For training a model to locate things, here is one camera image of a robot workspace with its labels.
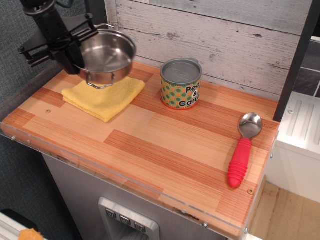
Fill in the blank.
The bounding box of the yellow folded cloth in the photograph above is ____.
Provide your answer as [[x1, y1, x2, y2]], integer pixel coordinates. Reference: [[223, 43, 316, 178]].
[[61, 77, 146, 123]]

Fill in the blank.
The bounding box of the stainless steel pot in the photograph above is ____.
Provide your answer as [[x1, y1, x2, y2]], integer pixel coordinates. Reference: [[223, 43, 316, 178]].
[[74, 23, 137, 90]]

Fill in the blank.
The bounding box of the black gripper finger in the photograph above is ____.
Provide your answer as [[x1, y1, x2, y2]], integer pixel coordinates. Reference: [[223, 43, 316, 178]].
[[51, 50, 78, 75], [66, 41, 85, 69]]

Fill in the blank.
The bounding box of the dark right frame post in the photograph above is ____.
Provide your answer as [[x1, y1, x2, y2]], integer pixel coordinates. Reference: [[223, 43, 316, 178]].
[[273, 0, 320, 123]]

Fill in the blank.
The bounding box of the orange and black object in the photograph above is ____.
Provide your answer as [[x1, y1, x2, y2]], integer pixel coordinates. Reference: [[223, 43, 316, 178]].
[[0, 209, 46, 240]]

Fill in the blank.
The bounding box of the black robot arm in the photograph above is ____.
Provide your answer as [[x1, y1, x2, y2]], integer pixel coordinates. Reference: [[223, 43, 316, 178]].
[[18, 0, 98, 75]]

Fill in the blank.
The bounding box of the grey toy fridge cabinet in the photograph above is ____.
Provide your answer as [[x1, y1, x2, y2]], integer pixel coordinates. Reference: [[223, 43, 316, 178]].
[[43, 155, 225, 240]]

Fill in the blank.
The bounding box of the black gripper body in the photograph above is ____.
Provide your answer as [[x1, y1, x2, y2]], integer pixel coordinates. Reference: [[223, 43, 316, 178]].
[[18, 8, 98, 67]]

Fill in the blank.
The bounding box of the peas and carrots can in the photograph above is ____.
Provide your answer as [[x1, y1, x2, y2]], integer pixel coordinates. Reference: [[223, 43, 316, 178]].
[[160, 58, 203, 110]]

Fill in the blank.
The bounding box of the white toy sink unit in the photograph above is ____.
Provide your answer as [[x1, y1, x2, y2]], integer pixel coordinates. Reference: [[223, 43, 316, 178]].
[[263, 36, 320, 204]]

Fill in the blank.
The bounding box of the red handled metal spoon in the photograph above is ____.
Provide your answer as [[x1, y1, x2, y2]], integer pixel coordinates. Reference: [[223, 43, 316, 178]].
[[227, 112, 262, 188]]

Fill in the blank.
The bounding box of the dark frame post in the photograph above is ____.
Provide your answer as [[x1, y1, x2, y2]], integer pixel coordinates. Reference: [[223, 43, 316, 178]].
[[84, 0, 109, 29], [273, 0, 320, 123]]

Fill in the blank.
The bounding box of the clear acrylic edge guard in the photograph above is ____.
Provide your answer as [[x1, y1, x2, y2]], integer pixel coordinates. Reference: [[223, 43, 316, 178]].
[[1, 117, 253, 239]]

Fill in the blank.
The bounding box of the dark left frame post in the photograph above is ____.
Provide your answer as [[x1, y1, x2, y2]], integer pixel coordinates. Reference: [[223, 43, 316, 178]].
[[84, 0, 109, 29]]

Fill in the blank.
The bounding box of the silver dispenser panel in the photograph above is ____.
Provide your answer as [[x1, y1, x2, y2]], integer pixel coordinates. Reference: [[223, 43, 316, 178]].
[[98, 197, 160, 240]]

